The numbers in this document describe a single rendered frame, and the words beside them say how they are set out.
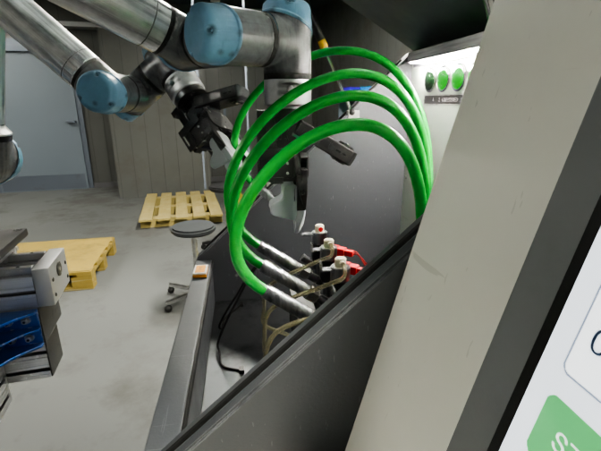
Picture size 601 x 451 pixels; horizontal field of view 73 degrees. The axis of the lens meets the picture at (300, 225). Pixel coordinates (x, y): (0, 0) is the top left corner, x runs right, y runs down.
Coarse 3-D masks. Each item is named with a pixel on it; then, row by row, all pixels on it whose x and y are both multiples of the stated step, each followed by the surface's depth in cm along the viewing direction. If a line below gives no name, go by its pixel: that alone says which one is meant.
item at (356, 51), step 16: (336, 48) 70; (352, 48) 69; (384, 64) 68; (400, 80) 69; (256, 96) 76; (416, 96) 69; (240, 112) 77; (240, 128) 79; (432, 160) 71; (432, 176) 72
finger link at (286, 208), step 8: (288, 184) 67; (288, 192) 67; (296, 192) 67; (280, 200) 68; (288, 200) 68; (296, 200) 67; (272, 208) 68; (280, 208) 68; (288, 208) 68; (296, 208) 68; (280, 216) 69; (288, 216) 69; (296, 216) 68; (304, 216) 69; (296, 224) 69; (296, 232) 71
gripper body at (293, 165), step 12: (288, 108) 62; (276, 120) 65; (264, 132) 66; (288, 132) 65; (276, 144) 66; (264, 156) 64; (300, 156) 64; (288, 168) 65; (276, 180) 65; (288, 180) 66
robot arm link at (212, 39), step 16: (192, 16) 52; (208, 16) 51; (224, 16) 52; (240, 16) 53; (256, 16) 55; (272, 16) 57; (192, 32) 53; (208, 32) 51; (224, 32) 52; (240, 32) 53; (256, 32) 55; (272, 32) 56; (192, 48) 54; (208, 48) 52; (224, 48) 53; (240, 48) 54; (256, 48) 56; (272, 48) 57; (208, 64) 60; (224, 64) 56; (240, 64) 57; (256, 64) 59
